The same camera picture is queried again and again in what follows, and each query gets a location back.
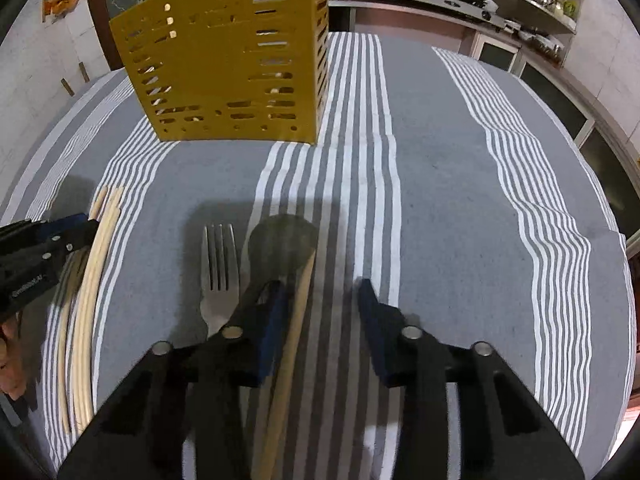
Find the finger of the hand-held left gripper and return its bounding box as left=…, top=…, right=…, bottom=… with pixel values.
left=0, top=213, right=90, bottom=260
left=45, top=220, right=101, bottom=267

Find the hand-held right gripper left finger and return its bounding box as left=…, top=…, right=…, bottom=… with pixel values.
left=57, top=280, right=290, bottom=480

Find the person's left hand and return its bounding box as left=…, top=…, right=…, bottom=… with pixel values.
left=0, top=327, right=27, bottom=402

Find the white corner shelf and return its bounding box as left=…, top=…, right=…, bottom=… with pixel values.
left=472, top=0, right=586, bottom=63

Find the grey white striped tablecloth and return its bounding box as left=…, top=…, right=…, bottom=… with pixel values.
left=0, top=30, right=628, bottom=480

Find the narrow glass cabinet door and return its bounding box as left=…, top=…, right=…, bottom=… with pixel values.
left=470, top=32, right=523, bottom=73

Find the yellow perforated utensil holder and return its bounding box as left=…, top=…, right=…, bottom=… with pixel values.
left=109, top=0, right=331, bottom=146

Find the wide glass cabinet door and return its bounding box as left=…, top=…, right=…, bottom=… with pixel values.
left=520, top=60, right=596, bottom=146

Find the metal fork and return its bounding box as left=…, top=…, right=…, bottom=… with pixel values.
left=200, top=223, right=241, bottom=338

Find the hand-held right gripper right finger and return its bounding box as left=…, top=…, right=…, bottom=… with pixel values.
left=356, top=278, right=586, bottom=480

